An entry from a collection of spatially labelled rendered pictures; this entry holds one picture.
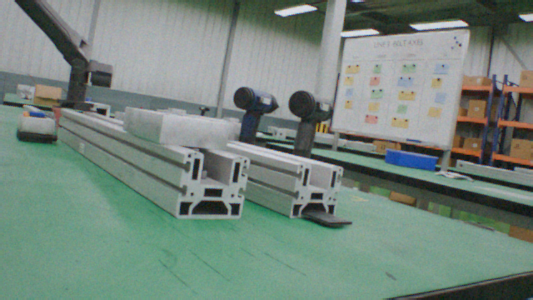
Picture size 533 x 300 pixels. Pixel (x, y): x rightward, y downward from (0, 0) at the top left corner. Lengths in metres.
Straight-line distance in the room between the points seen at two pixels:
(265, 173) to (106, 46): 11.96
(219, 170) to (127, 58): 12.12
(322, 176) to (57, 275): 0.48
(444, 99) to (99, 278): 3.55
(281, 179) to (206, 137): 0.14
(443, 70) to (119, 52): 10.13
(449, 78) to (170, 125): 3.32
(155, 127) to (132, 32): 12.19
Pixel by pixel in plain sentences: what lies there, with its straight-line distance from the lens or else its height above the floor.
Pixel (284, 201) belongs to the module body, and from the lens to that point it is 0.67.
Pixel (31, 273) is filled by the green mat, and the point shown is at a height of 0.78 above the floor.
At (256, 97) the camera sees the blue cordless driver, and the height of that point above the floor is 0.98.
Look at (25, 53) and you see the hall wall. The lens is 12.35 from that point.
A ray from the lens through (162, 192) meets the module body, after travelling 0.59.
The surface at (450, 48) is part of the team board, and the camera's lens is 3.84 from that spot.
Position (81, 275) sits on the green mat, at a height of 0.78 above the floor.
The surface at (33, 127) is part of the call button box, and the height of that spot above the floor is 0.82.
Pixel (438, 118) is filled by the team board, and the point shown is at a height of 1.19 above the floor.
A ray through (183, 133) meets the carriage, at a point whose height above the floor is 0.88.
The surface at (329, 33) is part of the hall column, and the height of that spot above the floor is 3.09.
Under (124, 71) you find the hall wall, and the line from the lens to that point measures 12.66.
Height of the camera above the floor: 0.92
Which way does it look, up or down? 3 degrees down
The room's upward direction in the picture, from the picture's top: 9 degrees clockwise
